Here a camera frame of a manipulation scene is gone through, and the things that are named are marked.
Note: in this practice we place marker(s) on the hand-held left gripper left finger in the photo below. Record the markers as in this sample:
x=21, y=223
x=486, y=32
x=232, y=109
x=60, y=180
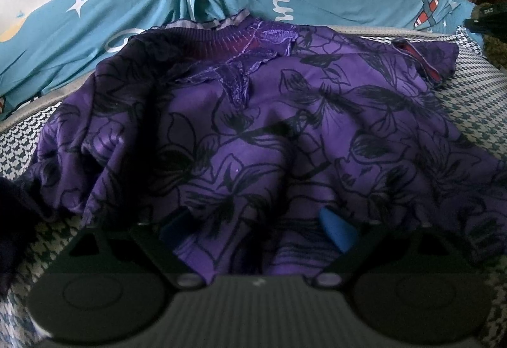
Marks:
x=174, y=230

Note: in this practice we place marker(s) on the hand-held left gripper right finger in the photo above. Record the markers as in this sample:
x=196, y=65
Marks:
x=336, y=231

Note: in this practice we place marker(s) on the purple floral garment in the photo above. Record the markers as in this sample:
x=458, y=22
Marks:
x=257, y=134

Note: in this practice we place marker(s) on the blue cartoon-print bed sheet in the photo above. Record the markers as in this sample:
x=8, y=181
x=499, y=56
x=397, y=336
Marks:
x=119, y=7

